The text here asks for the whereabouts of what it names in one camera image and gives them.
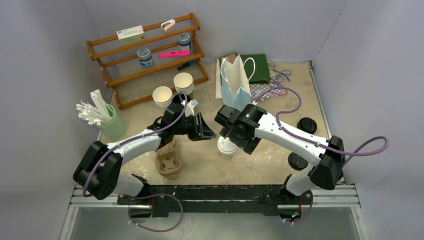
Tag blue white jar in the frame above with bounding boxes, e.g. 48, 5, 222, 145
137, 47, 154, 68
177, 32, 192, 51

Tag green straw holder cup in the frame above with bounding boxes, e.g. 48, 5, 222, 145
97, 104, 127, 141

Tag black cup lid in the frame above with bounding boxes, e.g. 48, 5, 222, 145
287, 152, 309, 171
296, 117, 318, 134

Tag white cup stack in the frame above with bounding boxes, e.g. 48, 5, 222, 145
173, 72, 194, 99
152, 86, 173, 108

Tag left blue white jar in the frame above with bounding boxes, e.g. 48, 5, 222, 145
137, 47, 154, 68

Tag purple cable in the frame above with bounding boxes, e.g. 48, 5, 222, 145
253, 86, 389, 226
82, 93, 189, 233

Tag white cup lid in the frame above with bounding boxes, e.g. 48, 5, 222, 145
217, 136, 239, 150

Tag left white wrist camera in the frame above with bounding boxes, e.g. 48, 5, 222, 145
181, 99, 199, 117

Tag checkered patterned paper bag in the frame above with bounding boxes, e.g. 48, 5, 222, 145
249, 82, 288, 100

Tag green paper bag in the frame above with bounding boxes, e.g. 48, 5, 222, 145
240, 54, 271, 84

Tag right blue white jar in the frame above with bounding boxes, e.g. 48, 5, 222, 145
177, 32, 192, 51

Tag pink white stapler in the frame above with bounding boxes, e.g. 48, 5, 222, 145
160, 19, 176, 33

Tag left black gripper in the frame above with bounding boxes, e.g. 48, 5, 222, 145
172, 112, 216, 141

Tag pink marker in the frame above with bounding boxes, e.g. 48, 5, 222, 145
157, 50, 191, 58

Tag light blue paper bag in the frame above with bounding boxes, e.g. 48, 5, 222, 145
219, 55, 256, 111

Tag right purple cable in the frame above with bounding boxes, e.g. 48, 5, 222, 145
253, 86, 389, 226

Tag white green box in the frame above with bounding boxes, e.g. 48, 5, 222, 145
116, 25, 146, 46

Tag brown pulp cup carrier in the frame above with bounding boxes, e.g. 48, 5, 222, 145
154, 138, 183, 178

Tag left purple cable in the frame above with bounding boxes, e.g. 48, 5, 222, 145
82, 93, 189, 233

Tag black paper cup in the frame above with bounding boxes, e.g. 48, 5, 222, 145
171, 93, 191, 106

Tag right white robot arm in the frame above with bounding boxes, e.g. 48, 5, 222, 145
214, 104, 346, 204

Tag single white paper cup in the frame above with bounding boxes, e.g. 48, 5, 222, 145
218, 145, 238, 159

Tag white wrapped straws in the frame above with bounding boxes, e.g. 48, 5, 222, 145
75, 89, 113, 126

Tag black blue marker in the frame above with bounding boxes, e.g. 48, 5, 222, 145
176, 60, 196, 71

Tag wooden shelf rack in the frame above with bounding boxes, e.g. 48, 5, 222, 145
86, 12, 208, 110

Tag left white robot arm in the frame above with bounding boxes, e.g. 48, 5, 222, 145
72, 103, 216, 205

